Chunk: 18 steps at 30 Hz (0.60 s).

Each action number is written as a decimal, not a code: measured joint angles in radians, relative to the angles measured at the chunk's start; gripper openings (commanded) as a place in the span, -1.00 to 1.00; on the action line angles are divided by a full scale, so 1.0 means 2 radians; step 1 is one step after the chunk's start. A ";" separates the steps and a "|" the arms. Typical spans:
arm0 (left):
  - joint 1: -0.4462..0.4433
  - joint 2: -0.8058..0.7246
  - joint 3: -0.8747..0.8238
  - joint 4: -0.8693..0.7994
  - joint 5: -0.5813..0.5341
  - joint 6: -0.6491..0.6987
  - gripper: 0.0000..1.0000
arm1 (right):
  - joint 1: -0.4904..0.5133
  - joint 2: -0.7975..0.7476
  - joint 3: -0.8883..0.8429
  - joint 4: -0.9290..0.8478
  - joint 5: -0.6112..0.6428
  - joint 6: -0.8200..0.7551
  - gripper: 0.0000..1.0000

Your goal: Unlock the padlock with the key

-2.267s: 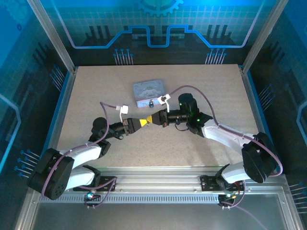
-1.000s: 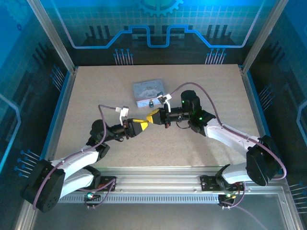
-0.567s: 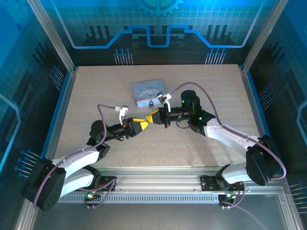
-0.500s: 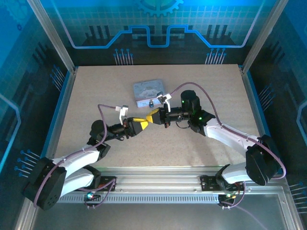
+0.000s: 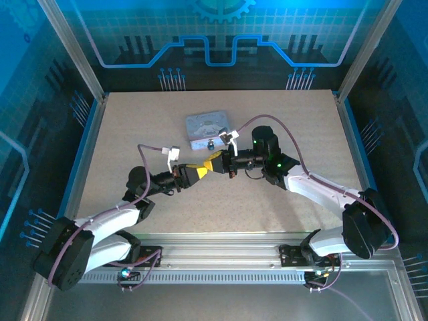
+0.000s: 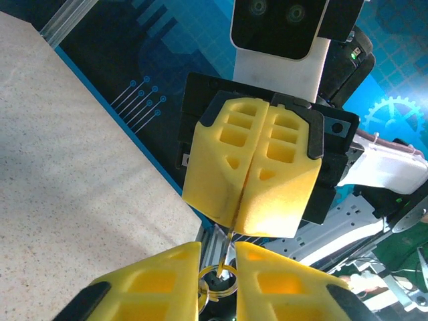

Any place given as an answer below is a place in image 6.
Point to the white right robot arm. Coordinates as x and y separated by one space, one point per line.
384 167

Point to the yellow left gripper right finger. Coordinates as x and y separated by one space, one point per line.
284 294

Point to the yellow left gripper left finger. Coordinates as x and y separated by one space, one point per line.
150 294

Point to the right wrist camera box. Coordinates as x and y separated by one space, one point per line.
274 33

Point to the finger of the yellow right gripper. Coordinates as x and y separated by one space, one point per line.
284 200
207 180

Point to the aluminium frame post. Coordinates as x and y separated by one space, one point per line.
67 20

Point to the aluminium frame rail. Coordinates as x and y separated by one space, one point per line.
210 247

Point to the silver key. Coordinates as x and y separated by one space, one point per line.
227 250

